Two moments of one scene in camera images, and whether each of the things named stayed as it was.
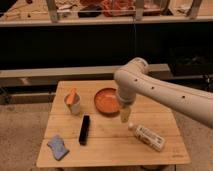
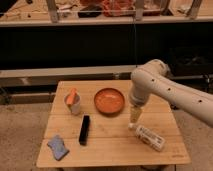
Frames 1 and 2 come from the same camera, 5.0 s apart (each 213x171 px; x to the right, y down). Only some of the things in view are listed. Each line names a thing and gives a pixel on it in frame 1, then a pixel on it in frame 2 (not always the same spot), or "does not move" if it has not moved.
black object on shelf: [90, 12] does not move
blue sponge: [57, 145] does not move
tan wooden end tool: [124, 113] → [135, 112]
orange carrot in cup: [71, 96] does not move
